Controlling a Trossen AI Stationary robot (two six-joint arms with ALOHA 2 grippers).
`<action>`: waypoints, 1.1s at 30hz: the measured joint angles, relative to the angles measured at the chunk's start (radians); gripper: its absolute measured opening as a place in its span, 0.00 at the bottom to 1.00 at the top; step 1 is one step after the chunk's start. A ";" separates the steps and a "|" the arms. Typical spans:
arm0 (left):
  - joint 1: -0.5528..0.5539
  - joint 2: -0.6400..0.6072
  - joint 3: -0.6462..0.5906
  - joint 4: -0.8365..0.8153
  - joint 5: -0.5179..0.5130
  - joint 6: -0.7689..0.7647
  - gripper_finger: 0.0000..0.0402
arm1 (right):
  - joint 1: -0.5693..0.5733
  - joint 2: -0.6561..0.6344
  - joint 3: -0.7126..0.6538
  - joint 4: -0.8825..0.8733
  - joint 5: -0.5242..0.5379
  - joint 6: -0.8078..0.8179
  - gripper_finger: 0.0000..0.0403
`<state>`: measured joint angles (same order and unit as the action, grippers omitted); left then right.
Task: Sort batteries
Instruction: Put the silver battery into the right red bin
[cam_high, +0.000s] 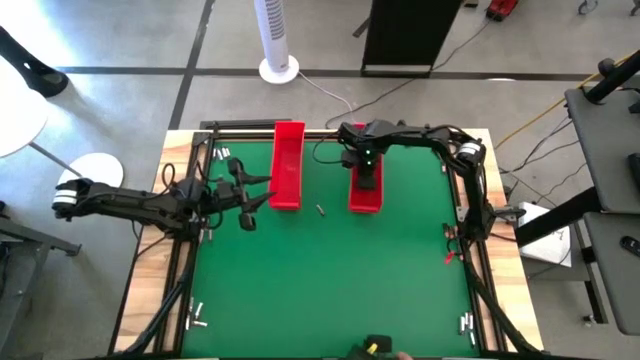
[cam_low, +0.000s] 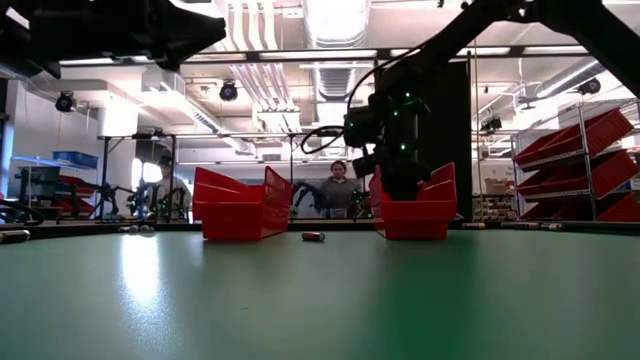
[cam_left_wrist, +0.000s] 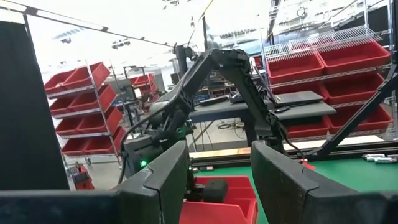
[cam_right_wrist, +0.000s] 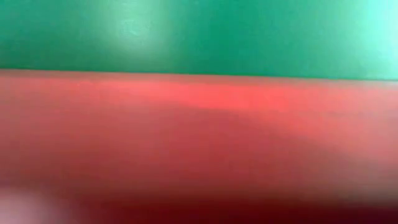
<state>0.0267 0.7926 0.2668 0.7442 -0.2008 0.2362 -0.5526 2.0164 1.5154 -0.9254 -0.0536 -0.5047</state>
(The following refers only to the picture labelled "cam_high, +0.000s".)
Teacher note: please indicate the red plastic bin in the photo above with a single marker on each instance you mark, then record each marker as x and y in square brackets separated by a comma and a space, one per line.
[286, 165]
[367, 202]

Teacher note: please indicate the grey metal cart frame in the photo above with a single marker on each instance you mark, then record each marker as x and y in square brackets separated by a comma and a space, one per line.
[30, 236]

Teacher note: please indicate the grey workbench top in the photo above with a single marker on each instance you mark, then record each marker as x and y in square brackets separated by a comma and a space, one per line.
[605, 150]
[620, 290]

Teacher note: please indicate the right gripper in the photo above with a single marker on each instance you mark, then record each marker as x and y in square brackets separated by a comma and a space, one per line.
[367, 177]

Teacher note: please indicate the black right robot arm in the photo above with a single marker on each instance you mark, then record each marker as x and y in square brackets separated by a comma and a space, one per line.
[425, 135]

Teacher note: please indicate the small red clip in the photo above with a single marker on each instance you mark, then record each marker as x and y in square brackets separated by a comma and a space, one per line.
[450, 257]

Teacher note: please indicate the black aluminium table frame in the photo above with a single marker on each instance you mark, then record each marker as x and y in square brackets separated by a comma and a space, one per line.
[240, 135]

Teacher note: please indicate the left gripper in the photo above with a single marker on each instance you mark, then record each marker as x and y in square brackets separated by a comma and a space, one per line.
[248, 220]

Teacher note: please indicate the green table mat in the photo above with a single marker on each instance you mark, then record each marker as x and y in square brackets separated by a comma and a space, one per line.
[300, 275]

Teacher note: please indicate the black handheld device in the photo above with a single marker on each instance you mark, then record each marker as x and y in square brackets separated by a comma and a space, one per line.
[377, 342]

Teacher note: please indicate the white round pedestal table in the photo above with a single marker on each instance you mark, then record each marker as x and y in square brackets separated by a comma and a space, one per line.
[100, 167]

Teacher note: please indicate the black diagonal beam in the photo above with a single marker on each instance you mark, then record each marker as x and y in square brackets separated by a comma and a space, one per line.
[560, 217]

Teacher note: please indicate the white paper sheet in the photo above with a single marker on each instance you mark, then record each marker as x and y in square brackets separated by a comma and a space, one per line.
[555, 250]

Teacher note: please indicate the person's hand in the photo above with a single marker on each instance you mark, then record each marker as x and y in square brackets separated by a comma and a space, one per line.
[404, 356]

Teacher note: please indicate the black flat bar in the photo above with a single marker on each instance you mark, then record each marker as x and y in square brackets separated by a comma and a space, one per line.
[240, 124]

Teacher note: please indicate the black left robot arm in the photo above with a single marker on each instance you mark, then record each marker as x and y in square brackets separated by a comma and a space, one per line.
[135, 205]

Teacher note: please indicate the black caster wheel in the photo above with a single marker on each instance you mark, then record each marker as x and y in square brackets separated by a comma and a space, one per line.
[635, 5]
[588, 6]

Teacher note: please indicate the black pole stand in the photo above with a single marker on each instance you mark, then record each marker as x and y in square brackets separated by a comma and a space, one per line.
[612, 77]

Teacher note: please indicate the black curved stand leg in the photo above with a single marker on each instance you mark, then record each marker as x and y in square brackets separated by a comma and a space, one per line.
[42, 80]

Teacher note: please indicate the tall black cabinet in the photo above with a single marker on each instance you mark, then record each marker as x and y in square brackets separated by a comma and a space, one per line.
[405, 35]

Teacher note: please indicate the black remote control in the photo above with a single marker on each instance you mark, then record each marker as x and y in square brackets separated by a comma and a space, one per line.
[631, 246]

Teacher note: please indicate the red power tool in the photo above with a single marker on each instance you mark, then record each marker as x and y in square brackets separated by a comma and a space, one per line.
[501, 9]

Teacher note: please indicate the black flat device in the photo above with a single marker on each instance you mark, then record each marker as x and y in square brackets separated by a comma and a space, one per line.
[635, 172]

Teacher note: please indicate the black frame strut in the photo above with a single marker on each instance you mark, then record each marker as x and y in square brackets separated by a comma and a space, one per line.
[500, 320]
[165, 310]

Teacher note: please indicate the white tower fan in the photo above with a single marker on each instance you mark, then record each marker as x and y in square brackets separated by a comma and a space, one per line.
[274, 30]

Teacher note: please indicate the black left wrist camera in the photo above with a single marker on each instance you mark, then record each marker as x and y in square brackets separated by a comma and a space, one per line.
[226, 191]

